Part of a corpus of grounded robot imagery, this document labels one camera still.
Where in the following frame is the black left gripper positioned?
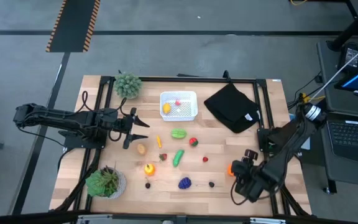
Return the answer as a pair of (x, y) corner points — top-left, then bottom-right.
(113, 107), (150, 149)

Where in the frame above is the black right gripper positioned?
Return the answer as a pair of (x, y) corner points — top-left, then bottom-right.
(231, 158), (270, 203)

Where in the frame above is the light green toy vegetable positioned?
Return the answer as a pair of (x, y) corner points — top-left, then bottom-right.
(170, 128), (188, 139)

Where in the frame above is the yellow orange toy pepper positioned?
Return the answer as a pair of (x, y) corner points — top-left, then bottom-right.
(144, 163), (157, 177)

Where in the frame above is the spiky pale green plant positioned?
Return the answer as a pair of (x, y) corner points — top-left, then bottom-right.
(114, 72), (143, 100)

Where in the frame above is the green toy cucumber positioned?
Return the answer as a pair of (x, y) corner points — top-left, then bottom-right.
(172, 149), (185, 168)

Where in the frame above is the white plastic mesh basket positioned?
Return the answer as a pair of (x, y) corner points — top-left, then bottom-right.
(159, 90), (198, 122)

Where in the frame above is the purple toy grape bunch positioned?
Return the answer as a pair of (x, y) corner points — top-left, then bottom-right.
(178, 177), (193, 190)

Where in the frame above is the green succulent in white pot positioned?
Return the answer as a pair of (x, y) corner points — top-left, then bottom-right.
(85, 166), (127, 200)

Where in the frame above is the black folded cloth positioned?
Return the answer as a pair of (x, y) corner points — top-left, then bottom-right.
(203, 82), (262, 134)

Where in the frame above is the white and blue box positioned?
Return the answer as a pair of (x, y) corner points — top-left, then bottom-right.
(289, 112), (311, 151)

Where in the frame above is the black side desk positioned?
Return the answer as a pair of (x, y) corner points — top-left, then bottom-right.
(317, 40), (358, 189)

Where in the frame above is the dark grey laptop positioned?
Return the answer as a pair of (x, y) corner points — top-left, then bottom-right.
(326, 119), (358, 166)

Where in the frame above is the black mat with striped edges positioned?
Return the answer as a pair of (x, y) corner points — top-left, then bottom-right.
(45, 0), (101, 53)

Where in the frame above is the black power adapter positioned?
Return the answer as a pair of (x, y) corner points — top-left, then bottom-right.
(337, 42), (358, 74)

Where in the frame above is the black stand leg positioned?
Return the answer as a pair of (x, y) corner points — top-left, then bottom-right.
(326, 0), (358, 52)

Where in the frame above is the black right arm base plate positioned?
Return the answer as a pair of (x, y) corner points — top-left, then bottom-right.
(257, 127), (303, 153)

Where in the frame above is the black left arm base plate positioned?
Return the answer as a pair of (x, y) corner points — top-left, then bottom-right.
(57, 124), (108, 149)

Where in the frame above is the black aluminium table frame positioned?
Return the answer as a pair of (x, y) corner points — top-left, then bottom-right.
(50, 75), (312, 217)

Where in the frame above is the yellow cable plug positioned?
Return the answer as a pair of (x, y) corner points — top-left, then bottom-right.
(300, 92), (326, 104)

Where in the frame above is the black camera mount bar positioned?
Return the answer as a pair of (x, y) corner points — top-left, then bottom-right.
(0, 210), (358, 224)

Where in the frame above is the white cable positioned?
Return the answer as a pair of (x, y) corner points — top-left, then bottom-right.
(303, 37), (358, 108)

